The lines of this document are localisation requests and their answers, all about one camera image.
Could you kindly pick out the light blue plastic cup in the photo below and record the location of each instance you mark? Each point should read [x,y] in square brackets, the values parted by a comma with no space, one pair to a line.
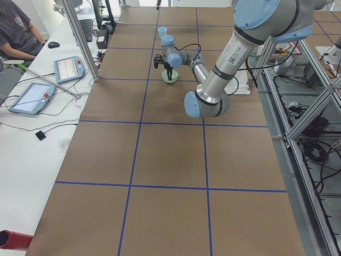
[162,31]

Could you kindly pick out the seated person grey shirt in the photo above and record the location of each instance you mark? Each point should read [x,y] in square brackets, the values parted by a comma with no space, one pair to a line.
[20,39]

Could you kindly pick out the red cylinder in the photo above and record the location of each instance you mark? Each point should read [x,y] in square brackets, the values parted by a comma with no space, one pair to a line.
[11,240]

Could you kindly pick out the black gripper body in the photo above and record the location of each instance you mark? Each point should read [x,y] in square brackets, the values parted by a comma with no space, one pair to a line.
[169,69]

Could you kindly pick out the brown paper table mat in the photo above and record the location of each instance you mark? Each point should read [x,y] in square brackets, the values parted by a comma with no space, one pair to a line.
[142,178]

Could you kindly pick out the near blue teach pendant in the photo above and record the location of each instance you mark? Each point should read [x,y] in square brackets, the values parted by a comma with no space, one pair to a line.
[34,98]

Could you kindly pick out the white camera stand base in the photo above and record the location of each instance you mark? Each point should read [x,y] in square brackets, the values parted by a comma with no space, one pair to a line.
[239,84]

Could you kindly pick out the blue teach pendant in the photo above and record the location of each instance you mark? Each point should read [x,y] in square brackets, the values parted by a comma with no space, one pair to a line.
[68,69]
[34,98]

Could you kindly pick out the small black square pad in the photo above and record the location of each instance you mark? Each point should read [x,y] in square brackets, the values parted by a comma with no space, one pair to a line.
[40,135]

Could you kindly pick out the far blue teach pendant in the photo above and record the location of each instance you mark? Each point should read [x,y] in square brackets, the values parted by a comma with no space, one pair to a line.
[68,69]

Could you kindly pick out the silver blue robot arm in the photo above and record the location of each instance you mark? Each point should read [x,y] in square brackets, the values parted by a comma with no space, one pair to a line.
[254,23]

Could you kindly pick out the aluminium frame post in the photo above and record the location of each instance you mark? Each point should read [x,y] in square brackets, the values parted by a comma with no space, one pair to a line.
[80,38]

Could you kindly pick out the black computer mouse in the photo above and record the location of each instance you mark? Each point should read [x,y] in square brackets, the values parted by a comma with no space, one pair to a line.
[52,45]

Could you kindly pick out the black box on bench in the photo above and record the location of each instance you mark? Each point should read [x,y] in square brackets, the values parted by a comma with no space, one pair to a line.
[102,39]

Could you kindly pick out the black keyboard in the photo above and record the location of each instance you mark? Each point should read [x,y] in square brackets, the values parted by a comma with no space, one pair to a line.
[87,28]

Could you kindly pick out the green bowl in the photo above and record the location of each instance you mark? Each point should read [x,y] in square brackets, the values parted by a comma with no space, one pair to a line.
[173,78]

